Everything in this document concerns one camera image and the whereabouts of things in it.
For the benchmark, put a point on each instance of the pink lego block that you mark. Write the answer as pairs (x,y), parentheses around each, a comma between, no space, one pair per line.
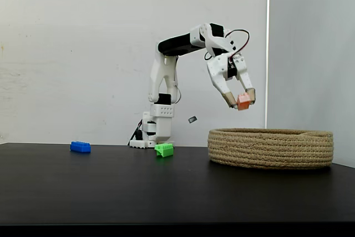
(243,102)

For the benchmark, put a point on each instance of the green lego block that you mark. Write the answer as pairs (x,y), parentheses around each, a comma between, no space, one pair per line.
(165,149)

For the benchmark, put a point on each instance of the blue lego block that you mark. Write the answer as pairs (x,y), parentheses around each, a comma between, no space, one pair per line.
(80,147)

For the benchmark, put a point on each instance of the grey tape piece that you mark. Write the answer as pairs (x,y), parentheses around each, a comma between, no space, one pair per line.
(192,119)

